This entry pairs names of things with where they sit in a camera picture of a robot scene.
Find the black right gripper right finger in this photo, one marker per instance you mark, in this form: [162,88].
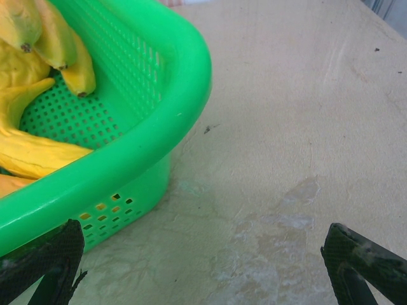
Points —
[356,273]

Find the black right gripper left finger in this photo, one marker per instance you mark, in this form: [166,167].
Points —
[38,270]

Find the yellow-orange fake mango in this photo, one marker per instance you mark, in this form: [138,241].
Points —
[11,185]

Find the yellow wrinkled fake fruit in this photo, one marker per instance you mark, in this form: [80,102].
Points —
[31,152]

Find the yellow fake banana bunch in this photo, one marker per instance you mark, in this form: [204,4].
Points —
[54,41]

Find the green plastic basket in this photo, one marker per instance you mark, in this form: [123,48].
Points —
[143,111]

